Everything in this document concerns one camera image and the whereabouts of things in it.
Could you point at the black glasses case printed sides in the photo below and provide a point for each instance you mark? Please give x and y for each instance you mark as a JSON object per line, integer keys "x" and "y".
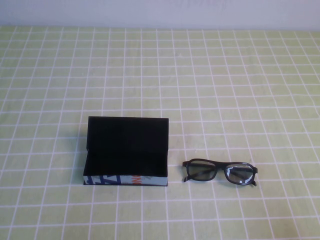
{"x": 125, "y": 140}

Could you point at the black framed glasses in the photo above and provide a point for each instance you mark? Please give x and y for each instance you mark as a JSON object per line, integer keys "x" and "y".
{"x": 202, "y": 172}

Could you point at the green white checked tablecloth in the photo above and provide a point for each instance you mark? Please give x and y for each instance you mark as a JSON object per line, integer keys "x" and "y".
{"x": 225, "y": 100}

